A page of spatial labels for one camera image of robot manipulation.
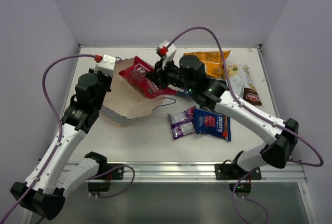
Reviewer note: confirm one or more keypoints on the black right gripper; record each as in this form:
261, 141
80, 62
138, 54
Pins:
158, 74

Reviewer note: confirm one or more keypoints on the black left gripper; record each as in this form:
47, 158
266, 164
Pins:
107, 79

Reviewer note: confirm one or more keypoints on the blue white snack bag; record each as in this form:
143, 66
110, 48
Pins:
180, 92

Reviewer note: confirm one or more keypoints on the blue checkered paper bag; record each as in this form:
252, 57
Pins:
125, 103

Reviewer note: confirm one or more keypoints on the red Real crisps bag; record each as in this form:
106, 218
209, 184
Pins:
135, 75

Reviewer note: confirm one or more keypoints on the orange yellow snack bag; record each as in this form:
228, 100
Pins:
212, 61

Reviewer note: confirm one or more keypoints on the purple snack packet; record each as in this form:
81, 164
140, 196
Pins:
182, 123

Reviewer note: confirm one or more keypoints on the blue Burts chips bag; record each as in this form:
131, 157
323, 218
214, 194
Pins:
213, 124

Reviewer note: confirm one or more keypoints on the brown Chio snack bag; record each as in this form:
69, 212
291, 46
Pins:
242, 83

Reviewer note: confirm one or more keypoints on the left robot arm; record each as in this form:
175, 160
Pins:
41, 192

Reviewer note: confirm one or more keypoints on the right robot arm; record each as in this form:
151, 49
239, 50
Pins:
278, 143

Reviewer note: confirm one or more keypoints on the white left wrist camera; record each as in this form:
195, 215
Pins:
105, 64

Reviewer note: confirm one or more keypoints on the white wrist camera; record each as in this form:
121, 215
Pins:
105, 64
166, 53

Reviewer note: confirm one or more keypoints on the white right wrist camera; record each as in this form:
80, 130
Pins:
166, 53

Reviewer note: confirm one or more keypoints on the aluminium rail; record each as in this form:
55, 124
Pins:
204, 172

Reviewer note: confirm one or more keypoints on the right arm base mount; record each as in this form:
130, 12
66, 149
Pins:
229, 171

